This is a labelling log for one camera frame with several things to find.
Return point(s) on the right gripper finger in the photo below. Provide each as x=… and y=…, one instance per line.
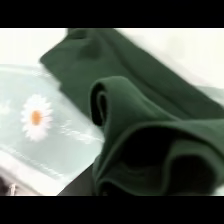
x=81, y=185

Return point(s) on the dark green garment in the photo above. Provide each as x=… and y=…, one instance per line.
x=150, y=110

